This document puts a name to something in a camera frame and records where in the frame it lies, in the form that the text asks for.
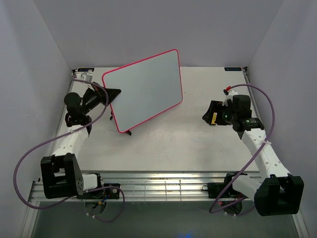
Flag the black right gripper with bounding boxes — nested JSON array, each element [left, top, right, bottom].
[[202, 100, 237, 125]]

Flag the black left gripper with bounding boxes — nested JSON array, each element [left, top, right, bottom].
[[82, 82, 121, 115]]

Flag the yellow bone-shaped eraser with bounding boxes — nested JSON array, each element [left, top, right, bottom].
[[211, 113, 217, 125]]

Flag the pink framed whiteboard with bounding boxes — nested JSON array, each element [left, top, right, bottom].
[[102, 49, 183, 129]]

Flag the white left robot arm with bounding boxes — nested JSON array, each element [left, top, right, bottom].
[[41, 85, 121, 199]]

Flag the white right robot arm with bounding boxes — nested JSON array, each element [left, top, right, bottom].
[[202, 94, 304, 216]]

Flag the blue label sticker left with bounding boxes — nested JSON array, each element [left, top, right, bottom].
[[77, 67, 94, 72]]

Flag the blue label sticker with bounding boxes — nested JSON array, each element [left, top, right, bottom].
[[224, 67, 242, 71], [77, 67, 94, 72]]

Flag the blue label sticker right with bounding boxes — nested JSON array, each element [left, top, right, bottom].
[[224, 67, 242, 71]]

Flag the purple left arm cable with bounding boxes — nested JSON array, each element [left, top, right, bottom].
[[13, 76, 126, 223]]

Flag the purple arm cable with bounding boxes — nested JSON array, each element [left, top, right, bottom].
[[198, 84, 275, 217], [13, 76, 126, 223]]

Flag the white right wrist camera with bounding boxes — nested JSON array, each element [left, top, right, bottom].
[[222, 86, 238, 106]]

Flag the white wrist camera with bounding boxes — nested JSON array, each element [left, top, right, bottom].
[[222, 86, 238, 106], [74, 72, 93, 82]]

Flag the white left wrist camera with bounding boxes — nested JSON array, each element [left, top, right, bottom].
[[74, 72, 93, 82]]

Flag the black wire whiteboard stand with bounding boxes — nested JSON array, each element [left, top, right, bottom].
[[110, 111, 132, 136]]

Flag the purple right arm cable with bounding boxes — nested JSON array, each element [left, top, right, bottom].
[[198, 84, 275, 217]]

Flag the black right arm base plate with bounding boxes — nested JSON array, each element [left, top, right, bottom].
[[203, 173, 254, 199]]

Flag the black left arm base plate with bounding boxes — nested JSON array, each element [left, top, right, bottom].
[[76, 183, 120, 200]]

